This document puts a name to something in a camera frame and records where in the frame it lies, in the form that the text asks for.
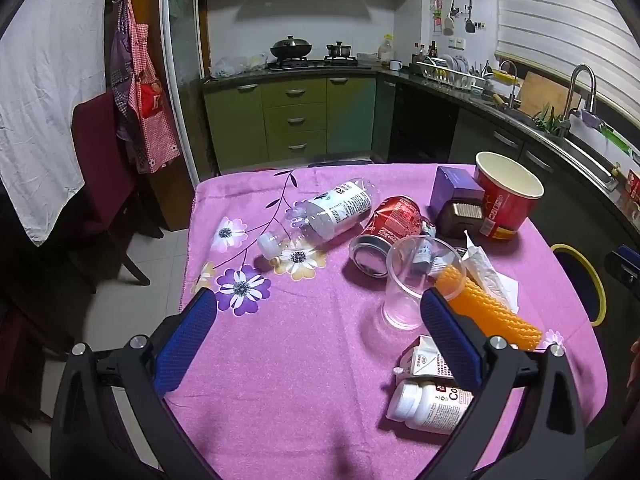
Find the purple checked apron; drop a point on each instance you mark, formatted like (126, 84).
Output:
(119, 75)

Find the tall chrome faucet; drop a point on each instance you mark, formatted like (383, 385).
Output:
(582, 72)

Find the long green base cabinet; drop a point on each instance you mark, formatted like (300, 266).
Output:
(425, 125)

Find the red soda can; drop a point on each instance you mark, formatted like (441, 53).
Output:
(395, 217)

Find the dark brown small box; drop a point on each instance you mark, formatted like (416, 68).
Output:
(450, 222)

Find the black wok with lid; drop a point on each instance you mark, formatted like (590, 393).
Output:
(291, 50)

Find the white enamel mug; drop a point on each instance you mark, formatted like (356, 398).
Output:
(396, 65)

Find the white hanging cloth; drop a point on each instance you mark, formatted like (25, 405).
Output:
(40, 110)

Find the white tissue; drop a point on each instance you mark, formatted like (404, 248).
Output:
(487, 270)

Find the cooking oil bottle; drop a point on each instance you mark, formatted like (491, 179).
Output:
(385, 50)

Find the sliding glass door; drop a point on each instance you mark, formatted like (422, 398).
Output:
(182, 35)

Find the small chrome faucet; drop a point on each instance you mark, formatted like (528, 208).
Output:
(512, 72)

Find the clear plastic bottle white label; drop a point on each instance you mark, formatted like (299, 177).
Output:
(330, 210)

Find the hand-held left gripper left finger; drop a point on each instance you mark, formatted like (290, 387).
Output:
(187, 340)

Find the white medicine bottle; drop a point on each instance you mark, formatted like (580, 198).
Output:
(425, 405)

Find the red packet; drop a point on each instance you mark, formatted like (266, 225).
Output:
(634, 182)

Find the yellow ribbed wafer packet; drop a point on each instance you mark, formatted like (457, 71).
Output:
(500, 317)

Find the green vegetables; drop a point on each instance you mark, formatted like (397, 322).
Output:
(547, 120)

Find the pink floral tablecloth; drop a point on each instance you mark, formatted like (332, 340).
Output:
(300, 360)

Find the red checked apron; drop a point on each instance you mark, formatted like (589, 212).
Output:
(150, 125)

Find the cluster of sauce bottles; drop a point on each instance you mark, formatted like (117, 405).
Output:
(425, 52)

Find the white dish rack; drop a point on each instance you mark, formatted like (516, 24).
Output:
(450, 72)

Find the white window blinds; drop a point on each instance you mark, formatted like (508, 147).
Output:
(550, 10)

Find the black hanging spatula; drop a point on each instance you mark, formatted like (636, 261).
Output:
(470, 22)

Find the small white vial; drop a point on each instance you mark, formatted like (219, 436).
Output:
(423, 255)

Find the steel kitchen sink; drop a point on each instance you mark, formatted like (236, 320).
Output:
(585, 152)

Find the small black pot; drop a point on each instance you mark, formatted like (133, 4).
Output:
(340, 51)

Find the clear plastic cup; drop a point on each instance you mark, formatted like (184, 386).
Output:
(400, 305)

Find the small white red carton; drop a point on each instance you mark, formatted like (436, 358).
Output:
(425, 362)

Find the white hanging scoop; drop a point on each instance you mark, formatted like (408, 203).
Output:
(449, 25)

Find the dark kitchen countertop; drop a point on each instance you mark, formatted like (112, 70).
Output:
(450, 92)

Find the yellow rimmed trash bin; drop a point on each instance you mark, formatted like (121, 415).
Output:
(598, 280)

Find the red paper bowl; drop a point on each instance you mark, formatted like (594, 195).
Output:
(500, 210)

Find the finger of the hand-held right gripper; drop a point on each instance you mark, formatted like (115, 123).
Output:
(622, 266)

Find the dark red chair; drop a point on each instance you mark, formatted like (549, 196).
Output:
(100, 160)

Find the black gas stove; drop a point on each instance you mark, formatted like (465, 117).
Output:
(310, 63)

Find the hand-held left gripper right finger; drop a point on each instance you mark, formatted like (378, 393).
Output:
(450, 340)

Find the green base cabinet with drawers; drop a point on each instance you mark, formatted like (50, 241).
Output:
(350, 115)

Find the wooden cutting board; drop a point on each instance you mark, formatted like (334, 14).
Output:
(540, 92)

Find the purple plastic container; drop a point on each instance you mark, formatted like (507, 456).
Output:
(587, 119)

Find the clear plastic bag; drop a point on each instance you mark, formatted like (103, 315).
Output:
(235, 65)

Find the purple cardboard box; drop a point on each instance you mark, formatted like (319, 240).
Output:
(450, 187)

